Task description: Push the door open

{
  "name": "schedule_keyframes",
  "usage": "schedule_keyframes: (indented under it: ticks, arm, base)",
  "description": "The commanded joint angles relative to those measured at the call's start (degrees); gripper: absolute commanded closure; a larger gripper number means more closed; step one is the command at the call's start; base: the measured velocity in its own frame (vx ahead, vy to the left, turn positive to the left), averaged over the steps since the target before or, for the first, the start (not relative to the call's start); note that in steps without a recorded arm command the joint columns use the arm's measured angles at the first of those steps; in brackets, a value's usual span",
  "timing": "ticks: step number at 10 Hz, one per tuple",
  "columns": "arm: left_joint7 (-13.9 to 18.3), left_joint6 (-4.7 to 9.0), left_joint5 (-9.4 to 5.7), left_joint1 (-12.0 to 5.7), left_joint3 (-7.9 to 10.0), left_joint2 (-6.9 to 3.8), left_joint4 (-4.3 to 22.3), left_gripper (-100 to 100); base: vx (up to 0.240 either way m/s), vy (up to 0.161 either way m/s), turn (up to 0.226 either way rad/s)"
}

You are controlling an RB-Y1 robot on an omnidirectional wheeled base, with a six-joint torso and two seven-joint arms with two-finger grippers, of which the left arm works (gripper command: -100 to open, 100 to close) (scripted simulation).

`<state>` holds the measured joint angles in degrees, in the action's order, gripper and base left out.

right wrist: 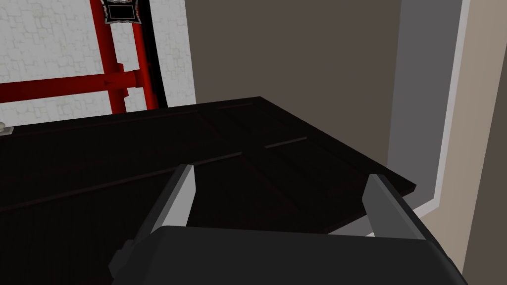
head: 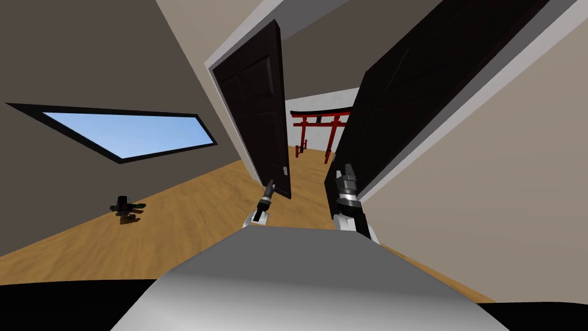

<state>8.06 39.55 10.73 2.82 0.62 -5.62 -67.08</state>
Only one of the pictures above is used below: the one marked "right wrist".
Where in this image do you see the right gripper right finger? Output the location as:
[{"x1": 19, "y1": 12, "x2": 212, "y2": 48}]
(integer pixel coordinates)
[{"x1": 361, "y1": 174, "x2": 437, "y2": 241}]

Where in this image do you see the red metal frame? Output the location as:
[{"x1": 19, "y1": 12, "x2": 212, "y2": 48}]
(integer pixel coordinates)
[{"x1": 0, "y1": 0, "x2": 169, "y2": 115}]

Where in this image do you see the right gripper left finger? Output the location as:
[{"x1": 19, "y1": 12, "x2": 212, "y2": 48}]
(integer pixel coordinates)
[{"x1": 133, "y1": 164, "x2": 197, "y2": 245}]

